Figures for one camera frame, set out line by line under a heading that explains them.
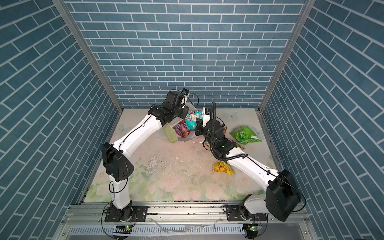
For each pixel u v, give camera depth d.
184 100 0.67
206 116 0.66
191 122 0.79
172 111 0.63
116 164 0.47
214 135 0.56
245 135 0.91
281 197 0.41
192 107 0.82
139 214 0.73
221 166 0.86
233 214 0.74
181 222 0.72
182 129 1.01
